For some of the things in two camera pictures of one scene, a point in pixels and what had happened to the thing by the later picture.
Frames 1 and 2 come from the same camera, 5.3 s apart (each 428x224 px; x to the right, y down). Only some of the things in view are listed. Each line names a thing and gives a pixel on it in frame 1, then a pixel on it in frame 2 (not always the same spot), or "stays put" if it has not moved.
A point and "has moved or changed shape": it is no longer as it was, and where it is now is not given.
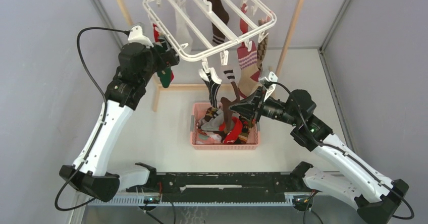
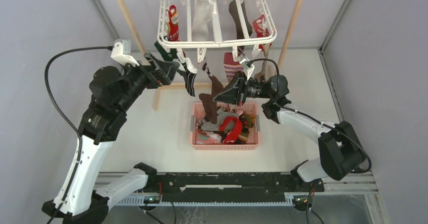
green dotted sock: [164, 74] has moved or changed shape
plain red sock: [232, 136] stays put
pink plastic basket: [198, 109] stays put
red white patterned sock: [156, 34] to [172, 28]
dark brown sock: [218, 37] to [234, 10]
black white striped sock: [212, 88] to [190, 71]
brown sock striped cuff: [227, 103] to [209, 101]
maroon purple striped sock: [250, 73] to [231, 67]
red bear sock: [244, 25] to [262, 29]
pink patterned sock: [210, 137] stays put
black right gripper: [249, 108] to [237, 94]
